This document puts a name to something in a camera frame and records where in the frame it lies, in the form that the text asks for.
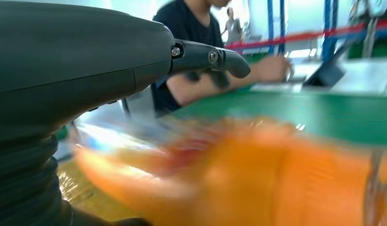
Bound person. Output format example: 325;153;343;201
151;0;294;118
221;7;244;44

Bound red barrier tape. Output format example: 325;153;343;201
226;19;387;50

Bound green table mat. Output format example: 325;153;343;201
168;90;387;147

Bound dark blue tablet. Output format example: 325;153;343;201
302;47;348;88

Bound green plastic crate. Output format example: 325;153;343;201
347;40;387;60

